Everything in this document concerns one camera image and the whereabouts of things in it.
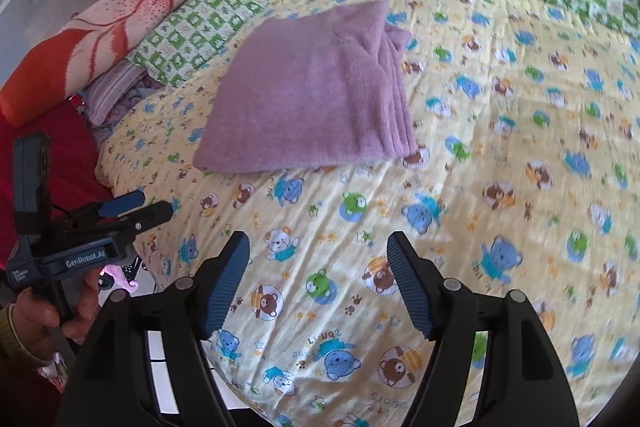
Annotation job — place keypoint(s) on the orange and cream patterned blanket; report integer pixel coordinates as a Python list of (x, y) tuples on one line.
[(100, 32)]

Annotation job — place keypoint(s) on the pink plastic toy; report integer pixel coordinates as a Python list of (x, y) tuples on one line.
[(117, 278)]

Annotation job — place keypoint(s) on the yellow bear print blanket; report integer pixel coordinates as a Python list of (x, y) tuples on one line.
[(500, 157)]

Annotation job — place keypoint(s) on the green checkered pillow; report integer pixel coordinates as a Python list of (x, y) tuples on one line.
[(200, 22)]

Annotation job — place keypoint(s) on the red cloth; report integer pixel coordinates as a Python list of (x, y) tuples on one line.
[(70, 157)]

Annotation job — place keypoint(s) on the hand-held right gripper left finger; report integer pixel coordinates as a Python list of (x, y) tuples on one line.
[(227, 287)]

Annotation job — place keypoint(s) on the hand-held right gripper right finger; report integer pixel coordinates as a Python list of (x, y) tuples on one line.
[(407, 282)]

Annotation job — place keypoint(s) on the person's left forearm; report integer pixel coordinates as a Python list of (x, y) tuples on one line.
[(6, 332)]

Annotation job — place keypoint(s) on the purple striped cloth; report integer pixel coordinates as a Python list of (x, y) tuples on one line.
[(112, 87)]

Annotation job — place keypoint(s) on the person's left hand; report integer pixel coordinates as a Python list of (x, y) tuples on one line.
[(32, 317)]

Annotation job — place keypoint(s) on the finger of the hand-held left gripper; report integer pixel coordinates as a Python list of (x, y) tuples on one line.
[(150, 212), (122, 202)]

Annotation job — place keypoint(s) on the purple knit garment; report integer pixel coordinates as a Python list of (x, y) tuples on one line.
[(310, 97)]

